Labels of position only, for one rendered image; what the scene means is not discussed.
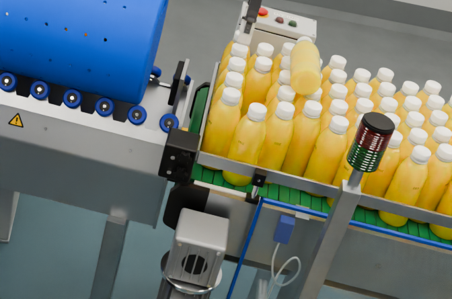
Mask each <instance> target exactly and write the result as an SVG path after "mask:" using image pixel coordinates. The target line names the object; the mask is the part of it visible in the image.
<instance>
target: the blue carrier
mask: <svg viewBox="0 0 452 299"><path fill-rule="evenodd" d="M168 1H169V0H0V70H3V71H9V72H12V73H15V74H19V75H23V76H26V77H31V78H34V79H39V80H43V81H46V82H49V83H54V84H57V85H62V86H65V87H70V88H74V89H78V90H80V91H85V92H88V93H92V94H96V95H101V96H104V97H109V98H111V99H116V100H119V101H123V102H127V103H131V104H135V105H139V104H140V103H141V101H142V99H143V96H144V94H145V90H146V88H147V84H148V82H149V78H150V75H151V71H152V68H153V63H154V61H155V56H156V53H157V49H158V46H159V41H160V38H161V33H162V29H163V24H164V20H165V15H166V11H167V5H168ZM7 12H8V15H6V13H7ZM45 23H47V24H48V25H47V26H46V25H45ZM65 28H67V31H66V30H65ZM85 33H86V34H87V36H85ZM104 38H106V39H107V41H104Z"/></svg>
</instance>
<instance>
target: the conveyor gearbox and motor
mask: <svg viewBox="0 0 452 299"><path fill-rule="evenodd" d="M229 227H230V220H229V219H227V218H222V217H219V216H214V215H212V214H207V213H204V212H199V211H196V210H191V209H187V208H182V210H181V212H180V216H179V219H178V223H177V226H176V231H175V233H174V238H173V241H172V245H171V249H170V250H169V251H168V252H167V253H165V255H164V256H163V257H162V259H161V263H160V272H161V275H162V276H163V277H162V279H161V284H160V287H159V291H158V294H157V298H156V299H209V297H210V295H211V291H213V290H214V289H215V288H216V287H217V286H218V285H219V283H220V281H221V278H222V270H221V265H222V262H223V258H224V256H225V252H226V249H227V240H228V236H229Z"/></svg>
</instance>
